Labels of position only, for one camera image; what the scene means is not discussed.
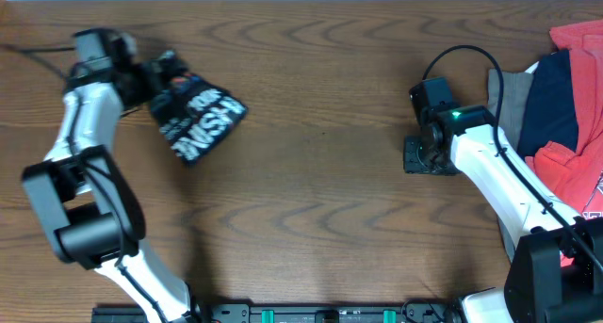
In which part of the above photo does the grey folded garment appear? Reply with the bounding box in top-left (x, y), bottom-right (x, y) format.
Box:
top-left (485, 68), bottom-right (535, 263)

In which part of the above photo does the red t-shirt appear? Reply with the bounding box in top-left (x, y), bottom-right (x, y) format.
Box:
top-left (524, 20), bottom-right (602, 219)

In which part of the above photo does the navy blue garment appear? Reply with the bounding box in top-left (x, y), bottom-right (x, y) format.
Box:
top-left (516, 50), bottom-right (579, 158)

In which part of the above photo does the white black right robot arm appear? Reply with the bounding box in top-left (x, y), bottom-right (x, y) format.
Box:
top-left (404, 104), bottom-right (602, 322)

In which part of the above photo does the black orange-patterned jersey shirt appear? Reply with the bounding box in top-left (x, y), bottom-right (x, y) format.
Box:
top-left (148, 50), bottom-right (248, 166)

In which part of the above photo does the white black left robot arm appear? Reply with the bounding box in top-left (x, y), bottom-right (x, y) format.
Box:
top-left (22, 51), bottom-right (205, 322)

